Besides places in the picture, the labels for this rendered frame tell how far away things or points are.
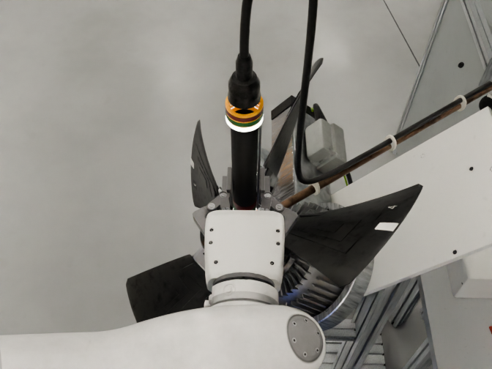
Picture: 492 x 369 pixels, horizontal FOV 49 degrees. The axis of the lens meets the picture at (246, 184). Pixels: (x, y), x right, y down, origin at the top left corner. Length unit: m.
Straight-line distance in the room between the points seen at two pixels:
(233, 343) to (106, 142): 2.36
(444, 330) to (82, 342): 1.00
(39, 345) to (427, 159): 0.80
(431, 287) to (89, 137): 1.94
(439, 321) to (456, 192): 0.44
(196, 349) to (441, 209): 0.64
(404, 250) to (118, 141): 1.98
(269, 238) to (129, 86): 2.44
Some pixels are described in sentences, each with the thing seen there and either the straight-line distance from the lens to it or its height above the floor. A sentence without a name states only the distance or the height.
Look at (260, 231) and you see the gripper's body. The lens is 0.67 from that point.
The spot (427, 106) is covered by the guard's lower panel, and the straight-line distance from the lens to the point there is 2.29.
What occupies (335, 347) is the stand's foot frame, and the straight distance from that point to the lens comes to 2.13.
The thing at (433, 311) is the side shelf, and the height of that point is 0.86.
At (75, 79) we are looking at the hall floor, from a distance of 3.16.
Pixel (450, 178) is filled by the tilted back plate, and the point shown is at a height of 1.29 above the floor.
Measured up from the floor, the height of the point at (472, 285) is 0.94.
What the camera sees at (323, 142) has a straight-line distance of 1.20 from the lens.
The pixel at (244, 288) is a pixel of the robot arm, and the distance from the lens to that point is 0.61.
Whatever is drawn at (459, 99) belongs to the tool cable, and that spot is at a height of 1.38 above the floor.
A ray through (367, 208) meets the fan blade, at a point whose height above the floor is 1.36.
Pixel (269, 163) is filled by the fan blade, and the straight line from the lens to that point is 1.01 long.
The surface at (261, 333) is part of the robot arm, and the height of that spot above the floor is 1.60.
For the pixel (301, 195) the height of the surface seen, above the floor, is 1.36.
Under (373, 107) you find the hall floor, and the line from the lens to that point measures 2.95.
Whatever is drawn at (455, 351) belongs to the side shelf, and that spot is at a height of 0.86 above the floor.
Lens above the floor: 2.07
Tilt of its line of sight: 54 degrees down
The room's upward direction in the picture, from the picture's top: straight up
